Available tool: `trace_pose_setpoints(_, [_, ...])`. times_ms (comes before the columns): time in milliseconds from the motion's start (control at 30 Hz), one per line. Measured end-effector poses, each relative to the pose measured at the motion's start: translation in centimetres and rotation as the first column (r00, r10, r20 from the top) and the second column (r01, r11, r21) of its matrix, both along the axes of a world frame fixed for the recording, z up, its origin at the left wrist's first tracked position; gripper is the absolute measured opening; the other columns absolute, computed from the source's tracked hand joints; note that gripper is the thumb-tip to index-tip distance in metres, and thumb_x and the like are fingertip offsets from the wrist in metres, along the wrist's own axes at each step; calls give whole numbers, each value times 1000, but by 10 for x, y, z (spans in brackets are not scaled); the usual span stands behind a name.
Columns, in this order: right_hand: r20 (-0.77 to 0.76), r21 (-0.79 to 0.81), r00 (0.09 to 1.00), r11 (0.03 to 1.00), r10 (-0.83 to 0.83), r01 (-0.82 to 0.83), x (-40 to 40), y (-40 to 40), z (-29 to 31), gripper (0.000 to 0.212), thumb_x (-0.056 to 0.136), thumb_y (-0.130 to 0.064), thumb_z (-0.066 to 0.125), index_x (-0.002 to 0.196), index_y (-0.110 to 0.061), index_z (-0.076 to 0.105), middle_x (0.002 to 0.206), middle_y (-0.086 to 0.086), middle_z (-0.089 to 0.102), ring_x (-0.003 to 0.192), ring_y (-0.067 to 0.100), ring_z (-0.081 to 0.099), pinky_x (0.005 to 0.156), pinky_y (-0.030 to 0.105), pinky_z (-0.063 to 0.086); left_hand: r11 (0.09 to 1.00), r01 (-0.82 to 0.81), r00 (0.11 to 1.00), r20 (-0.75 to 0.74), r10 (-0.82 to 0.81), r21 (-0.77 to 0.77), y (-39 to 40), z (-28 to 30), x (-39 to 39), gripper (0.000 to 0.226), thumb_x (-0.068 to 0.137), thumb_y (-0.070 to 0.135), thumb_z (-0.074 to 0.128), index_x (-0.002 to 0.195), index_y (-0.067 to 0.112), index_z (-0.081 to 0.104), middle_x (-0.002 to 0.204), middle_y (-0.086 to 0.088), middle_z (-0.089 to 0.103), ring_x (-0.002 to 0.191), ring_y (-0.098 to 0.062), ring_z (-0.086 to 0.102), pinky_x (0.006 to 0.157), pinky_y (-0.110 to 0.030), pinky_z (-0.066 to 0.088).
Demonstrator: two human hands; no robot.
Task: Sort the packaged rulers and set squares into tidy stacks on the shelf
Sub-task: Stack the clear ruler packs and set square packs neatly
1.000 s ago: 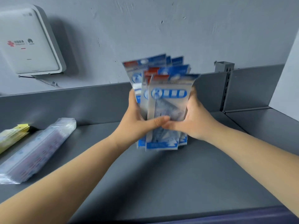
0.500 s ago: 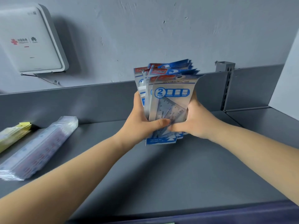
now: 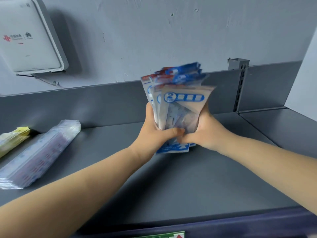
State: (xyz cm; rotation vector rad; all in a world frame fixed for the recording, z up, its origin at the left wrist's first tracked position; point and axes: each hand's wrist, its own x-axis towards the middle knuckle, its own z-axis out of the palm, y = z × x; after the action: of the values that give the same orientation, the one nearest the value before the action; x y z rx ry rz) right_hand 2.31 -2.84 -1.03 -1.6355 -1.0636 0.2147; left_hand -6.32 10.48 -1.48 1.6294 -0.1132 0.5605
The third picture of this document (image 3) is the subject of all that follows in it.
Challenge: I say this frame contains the person's left hand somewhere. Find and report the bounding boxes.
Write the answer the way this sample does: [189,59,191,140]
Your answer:
[130,102,186,166]

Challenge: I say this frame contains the person's right hand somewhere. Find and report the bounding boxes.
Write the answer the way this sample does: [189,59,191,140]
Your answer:
[177,104,232,153]

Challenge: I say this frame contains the pile of blue set-square packets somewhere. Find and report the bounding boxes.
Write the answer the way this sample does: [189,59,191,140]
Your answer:
[140,62,217,154]

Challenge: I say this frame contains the clear purple ruler packets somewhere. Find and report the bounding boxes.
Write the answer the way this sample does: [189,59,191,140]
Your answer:
[0,119,82,190]

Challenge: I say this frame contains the yellow-label ruler packets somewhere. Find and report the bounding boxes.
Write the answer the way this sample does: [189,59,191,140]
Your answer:
[0,127,31,159]

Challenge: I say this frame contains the person's left forearm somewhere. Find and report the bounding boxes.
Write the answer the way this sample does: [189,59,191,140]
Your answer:
[0,147,147,238]

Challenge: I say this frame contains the person's right forearm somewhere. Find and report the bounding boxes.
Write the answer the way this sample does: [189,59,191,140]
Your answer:
[219,134,317,216]

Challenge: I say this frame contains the grey shelf back panel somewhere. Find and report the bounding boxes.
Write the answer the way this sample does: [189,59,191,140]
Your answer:
[0,60,302,134]

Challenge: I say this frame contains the green yellow shelf price label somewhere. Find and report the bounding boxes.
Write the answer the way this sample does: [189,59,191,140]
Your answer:
[131,231,186,238]

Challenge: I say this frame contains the white tiered pen display stand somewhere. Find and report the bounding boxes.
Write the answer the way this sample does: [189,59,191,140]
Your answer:
[284,27,317,122]

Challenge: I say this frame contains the grey slotted shelf post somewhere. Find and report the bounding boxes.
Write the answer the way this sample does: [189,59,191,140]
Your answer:
[228,58,250,112]

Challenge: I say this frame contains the thin router cable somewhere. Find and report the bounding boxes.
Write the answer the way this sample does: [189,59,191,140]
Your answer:
[16,73,61,88]

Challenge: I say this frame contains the white wall router box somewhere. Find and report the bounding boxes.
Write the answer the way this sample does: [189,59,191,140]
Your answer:
[0,0,69,74]

